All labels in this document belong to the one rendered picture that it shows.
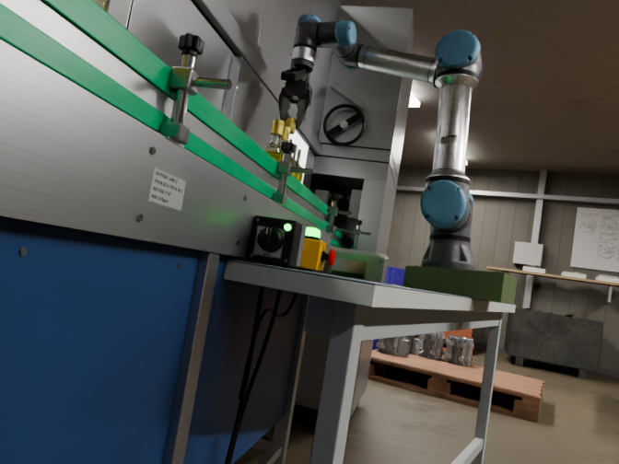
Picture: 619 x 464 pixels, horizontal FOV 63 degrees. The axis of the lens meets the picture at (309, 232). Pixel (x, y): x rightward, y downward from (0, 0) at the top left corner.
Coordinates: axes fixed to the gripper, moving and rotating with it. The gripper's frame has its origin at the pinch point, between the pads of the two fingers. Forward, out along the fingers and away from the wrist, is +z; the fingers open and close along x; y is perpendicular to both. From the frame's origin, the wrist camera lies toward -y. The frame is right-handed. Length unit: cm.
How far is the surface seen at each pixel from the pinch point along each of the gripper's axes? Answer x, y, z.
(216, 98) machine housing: 15.2, -22.2, 1.5
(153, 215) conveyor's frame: -14, -95, 40
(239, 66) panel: 12.5, -17.4, -9.8
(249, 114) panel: 12.0, -4.9, -0.1
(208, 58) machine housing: 15.4, -30.8, -5.9
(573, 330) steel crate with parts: -237, 517, 66
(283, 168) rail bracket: -14, -48, 24
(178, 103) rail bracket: -14, -94, 27
